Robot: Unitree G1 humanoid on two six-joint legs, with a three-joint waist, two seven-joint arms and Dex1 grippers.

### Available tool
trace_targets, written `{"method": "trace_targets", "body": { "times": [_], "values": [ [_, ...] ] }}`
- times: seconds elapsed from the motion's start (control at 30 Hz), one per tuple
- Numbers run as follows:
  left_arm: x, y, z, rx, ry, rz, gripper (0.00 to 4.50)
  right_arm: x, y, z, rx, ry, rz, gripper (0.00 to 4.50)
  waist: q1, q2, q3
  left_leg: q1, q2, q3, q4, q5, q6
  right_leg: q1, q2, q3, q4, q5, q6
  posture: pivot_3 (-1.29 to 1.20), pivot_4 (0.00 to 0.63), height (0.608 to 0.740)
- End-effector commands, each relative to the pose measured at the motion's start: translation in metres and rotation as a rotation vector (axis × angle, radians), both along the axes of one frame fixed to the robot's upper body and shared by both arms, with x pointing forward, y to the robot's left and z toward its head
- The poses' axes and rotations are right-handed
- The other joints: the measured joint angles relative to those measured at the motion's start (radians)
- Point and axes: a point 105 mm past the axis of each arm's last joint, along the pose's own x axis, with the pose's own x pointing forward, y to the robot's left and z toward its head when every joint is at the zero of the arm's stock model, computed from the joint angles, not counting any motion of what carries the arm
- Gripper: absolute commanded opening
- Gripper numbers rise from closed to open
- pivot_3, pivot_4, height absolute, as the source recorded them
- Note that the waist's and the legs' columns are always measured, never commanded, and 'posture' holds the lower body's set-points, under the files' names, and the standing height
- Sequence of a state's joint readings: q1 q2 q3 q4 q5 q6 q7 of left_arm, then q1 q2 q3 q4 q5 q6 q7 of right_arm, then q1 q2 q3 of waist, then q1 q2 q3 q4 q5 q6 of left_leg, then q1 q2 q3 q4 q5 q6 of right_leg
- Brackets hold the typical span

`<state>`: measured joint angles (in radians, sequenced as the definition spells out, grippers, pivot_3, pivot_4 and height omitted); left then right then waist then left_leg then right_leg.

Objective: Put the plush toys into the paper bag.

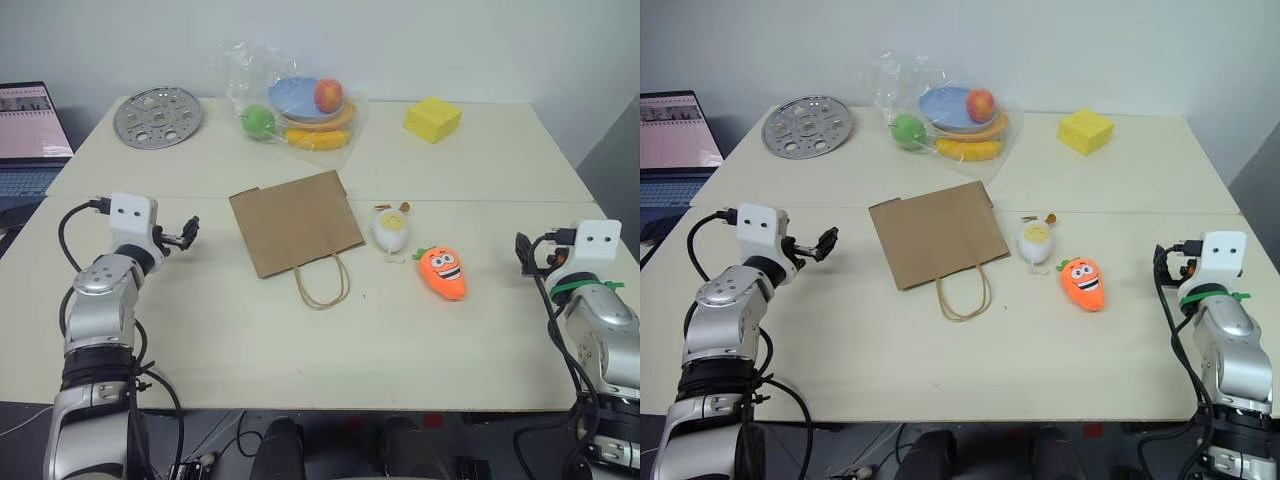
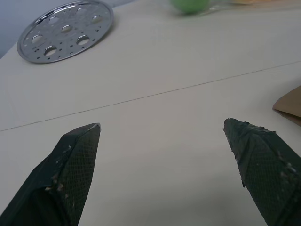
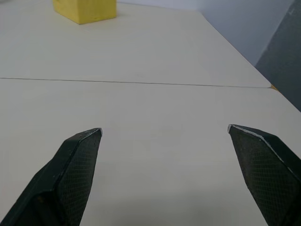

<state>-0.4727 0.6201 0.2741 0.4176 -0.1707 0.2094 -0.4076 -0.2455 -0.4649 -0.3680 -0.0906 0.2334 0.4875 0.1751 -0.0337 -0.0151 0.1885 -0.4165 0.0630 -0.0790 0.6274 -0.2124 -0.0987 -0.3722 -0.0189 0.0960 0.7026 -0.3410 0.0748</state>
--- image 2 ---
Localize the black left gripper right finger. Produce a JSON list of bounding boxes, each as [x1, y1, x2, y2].
[[222, 118, 301, 226]]

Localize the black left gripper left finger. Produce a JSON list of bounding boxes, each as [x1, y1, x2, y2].
[[0, 122, 102, 226]]

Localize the brown paper bag with handles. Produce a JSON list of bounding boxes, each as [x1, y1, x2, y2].
[[272, 85, 301, 128]]

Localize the perforated round metal steamer plate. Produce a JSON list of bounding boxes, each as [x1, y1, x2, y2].
[[16, 0, 115, 64]]

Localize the green toy apple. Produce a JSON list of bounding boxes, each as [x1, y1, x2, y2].
[[169, 0, 209, 15]]

